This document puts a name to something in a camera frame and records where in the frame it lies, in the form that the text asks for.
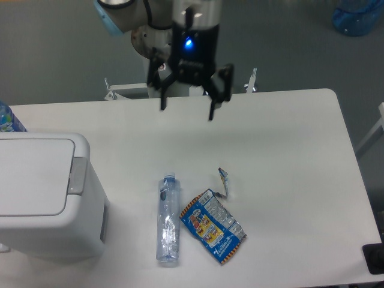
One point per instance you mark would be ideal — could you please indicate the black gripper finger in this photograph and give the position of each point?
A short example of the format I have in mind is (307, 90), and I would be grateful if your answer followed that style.
(154, 81)
(225, 74)

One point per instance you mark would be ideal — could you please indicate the white push-lid trash can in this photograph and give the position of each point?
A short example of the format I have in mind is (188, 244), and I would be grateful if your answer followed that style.
(52, 202)

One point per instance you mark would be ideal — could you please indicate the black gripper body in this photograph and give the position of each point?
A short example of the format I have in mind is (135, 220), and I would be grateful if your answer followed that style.
(192, 58)

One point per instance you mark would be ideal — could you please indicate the blue labelled bottle at left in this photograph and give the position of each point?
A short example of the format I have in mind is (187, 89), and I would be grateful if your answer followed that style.
(9, 122)

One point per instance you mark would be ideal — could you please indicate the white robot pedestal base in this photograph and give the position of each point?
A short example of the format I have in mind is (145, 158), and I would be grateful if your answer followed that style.
(141, 39)

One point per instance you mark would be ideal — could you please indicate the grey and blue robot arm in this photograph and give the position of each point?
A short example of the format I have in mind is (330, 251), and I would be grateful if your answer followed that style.
(120, 17)

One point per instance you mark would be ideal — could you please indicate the torn wrapper strip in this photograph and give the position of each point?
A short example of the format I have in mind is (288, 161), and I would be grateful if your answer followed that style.
(225, 180)

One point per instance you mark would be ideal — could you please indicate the clear empty plastic bottle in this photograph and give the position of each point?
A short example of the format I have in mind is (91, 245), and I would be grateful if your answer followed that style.
(168, 221)

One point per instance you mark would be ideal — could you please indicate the blue crumpled snack wrapper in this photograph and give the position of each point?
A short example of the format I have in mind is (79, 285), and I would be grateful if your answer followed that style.
(213, 225)

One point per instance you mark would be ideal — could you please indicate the white frame at right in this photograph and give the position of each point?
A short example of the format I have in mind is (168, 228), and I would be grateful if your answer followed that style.
(373, 135)

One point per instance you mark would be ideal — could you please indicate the large blue water jug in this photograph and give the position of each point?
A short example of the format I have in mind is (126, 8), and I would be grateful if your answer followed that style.
(356, 18)

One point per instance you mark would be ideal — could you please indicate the black device at table edge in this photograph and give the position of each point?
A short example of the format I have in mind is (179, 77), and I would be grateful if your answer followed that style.
(373, 254)

